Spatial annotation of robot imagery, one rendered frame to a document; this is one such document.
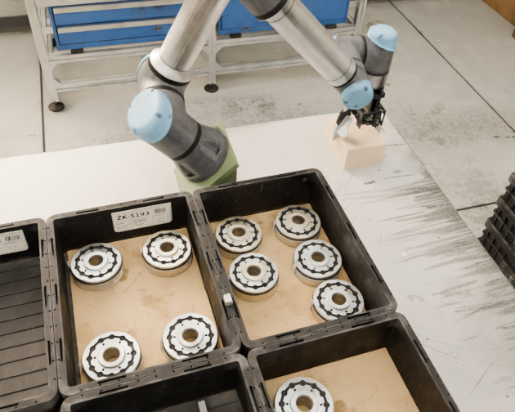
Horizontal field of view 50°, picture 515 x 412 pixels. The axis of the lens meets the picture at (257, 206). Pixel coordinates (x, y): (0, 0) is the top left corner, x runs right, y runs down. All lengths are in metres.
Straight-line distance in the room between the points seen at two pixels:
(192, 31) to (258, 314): 0.65
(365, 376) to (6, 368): 0.65
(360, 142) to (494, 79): 2.13
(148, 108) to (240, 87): 1.88
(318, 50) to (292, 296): 0.52
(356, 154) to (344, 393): 0.77
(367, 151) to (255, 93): 1.59
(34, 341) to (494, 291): 1.04
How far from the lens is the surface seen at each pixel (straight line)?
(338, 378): 1.06
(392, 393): 1.08
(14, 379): 1.11
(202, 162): 1.37
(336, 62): 1.26
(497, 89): 3.58
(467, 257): 1.50
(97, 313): 1.14
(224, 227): 1.21
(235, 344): 0.96
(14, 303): 1.20
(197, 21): 1.30
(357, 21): 3.21
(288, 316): 1.12
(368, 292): 1.12
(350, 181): 1.59
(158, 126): 1.29
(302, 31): 1.19
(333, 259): 1.17
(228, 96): 3.09
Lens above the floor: 1.76
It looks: 46 degrees down
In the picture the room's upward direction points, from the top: 5 degrees clockwise
